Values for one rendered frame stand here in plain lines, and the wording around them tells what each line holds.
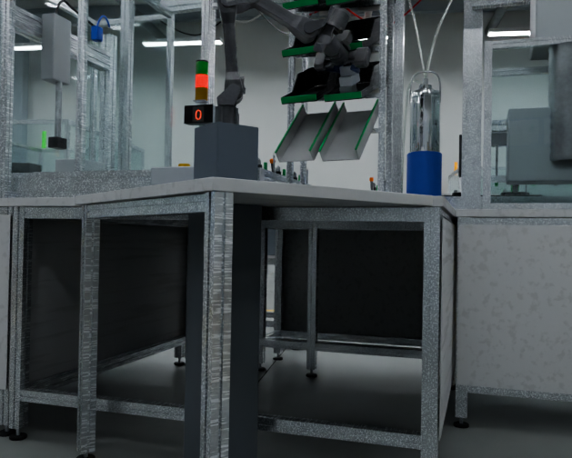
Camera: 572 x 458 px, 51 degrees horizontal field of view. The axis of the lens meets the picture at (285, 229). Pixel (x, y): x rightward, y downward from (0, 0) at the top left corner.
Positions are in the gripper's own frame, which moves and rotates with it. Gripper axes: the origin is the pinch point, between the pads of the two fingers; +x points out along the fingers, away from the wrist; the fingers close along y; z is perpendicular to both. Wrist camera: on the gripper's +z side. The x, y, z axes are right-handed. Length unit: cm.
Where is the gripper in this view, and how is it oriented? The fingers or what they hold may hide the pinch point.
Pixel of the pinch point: (348, 66)
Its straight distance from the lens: 203.8
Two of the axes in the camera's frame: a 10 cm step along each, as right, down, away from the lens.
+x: 5.0, 2.9, 8.1
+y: -8.4, -0.7, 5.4
